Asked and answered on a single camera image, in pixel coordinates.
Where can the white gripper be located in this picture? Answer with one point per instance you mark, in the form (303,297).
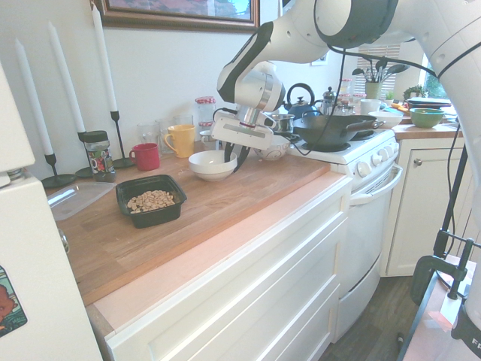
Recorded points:
(240,133)

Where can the plain white bowl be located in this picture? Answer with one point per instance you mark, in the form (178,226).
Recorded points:
(210,173)

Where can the cereal pieces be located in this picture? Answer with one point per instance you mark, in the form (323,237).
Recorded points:
(150,201)

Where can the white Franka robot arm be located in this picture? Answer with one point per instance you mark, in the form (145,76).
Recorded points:
(263,45)

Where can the black plastic food box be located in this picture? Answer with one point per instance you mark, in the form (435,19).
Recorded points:
(158,220)

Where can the white bowl swirl pattern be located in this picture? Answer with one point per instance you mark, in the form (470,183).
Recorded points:
(276,153)

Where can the glass jar red checked lid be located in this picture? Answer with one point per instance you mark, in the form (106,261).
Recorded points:
(205,124)
(205,111)

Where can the yellow ceramic mug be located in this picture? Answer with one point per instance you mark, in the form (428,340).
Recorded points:
(182,143)

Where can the silver pot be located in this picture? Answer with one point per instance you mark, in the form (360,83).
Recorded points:
(283,122)

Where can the clear drinking glass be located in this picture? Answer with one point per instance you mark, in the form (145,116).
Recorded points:
(146,131)
(183,119)
(161,128)

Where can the red enamel mug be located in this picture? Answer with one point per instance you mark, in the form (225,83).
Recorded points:
(146,158)

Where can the black wok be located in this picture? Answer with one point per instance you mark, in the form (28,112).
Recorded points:
(323,133)

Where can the glass french press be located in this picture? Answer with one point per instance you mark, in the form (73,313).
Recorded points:
(329,105)

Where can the small jar red lid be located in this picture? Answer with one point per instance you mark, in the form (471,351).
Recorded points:
(346,87)

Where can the spice jar black lid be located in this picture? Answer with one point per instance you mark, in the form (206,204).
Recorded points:
(98,158)

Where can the white mug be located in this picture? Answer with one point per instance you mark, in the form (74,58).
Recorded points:
(370,107)

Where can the white drawer cabinet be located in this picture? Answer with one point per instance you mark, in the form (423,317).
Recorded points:
(225,301)

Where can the black cooking utensil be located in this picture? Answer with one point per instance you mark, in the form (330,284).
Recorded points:
(383,64)
(357,71)
(398,69)
(366,64)

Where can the framed painting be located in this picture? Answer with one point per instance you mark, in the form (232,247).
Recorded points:
(169,20)

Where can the white stove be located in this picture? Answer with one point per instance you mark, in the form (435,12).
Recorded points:
(364,233)

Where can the pale utensil crock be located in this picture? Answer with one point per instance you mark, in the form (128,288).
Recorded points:
(374,91)

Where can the wide white bowl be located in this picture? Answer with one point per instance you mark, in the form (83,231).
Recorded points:
(385,119)

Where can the tall white candle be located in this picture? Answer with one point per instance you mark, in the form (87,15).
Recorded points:
(104,56)

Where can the clear plastic lid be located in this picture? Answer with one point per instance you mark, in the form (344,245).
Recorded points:
(75,199)

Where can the bamboo window blind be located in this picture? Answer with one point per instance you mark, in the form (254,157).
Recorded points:
(391,79)

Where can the medium white candle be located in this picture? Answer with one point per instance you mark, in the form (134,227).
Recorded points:
(67,79)

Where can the white door cabinet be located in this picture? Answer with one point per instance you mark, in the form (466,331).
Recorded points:
(413,210)

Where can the round metal fridge magnet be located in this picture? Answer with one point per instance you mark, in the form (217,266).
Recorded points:
(64,240)

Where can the potted green plant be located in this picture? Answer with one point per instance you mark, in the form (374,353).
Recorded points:
(415,91)

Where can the green bowl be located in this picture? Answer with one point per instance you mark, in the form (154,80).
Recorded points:
(426,118)

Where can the dark baking tray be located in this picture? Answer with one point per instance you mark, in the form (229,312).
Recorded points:
(428,101)

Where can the short white candle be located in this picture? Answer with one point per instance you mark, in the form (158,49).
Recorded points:
(35,101)

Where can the dark green C-clamp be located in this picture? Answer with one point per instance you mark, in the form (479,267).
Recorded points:
(422,278)

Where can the black bar clamp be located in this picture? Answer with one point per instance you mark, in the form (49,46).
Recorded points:
(466,255)

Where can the robot mounting table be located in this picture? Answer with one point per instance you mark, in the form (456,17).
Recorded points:
(432,331)

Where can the arched picture fridge magnet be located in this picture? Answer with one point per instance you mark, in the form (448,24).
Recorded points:
(9,301)

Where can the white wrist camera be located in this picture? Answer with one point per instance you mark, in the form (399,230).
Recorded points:
(269,121)

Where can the tall wall print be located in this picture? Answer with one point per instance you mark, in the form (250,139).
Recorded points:
(319,61)

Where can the black camera stand pole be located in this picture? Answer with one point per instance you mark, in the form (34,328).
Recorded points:
(456,180)

